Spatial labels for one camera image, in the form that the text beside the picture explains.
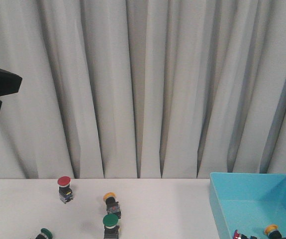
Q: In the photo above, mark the green push button upright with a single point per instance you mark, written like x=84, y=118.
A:
x=111, y=227

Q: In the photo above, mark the yellow push button lying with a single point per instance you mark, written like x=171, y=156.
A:
x=112, y=205

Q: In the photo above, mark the green push button lying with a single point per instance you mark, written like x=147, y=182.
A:
x=44, y=234

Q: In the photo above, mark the red push button switch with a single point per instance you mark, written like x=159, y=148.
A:
x=238, y=235

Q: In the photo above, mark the red push button upright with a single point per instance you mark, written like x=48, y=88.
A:
x=65, y=192

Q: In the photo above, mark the light blue plastic box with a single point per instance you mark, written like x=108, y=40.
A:
x=248, y=203

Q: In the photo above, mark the yellow push button switch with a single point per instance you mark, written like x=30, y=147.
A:
x=272, y=232

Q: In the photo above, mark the grey pleated curtain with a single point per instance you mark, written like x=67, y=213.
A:
x=143, y=88

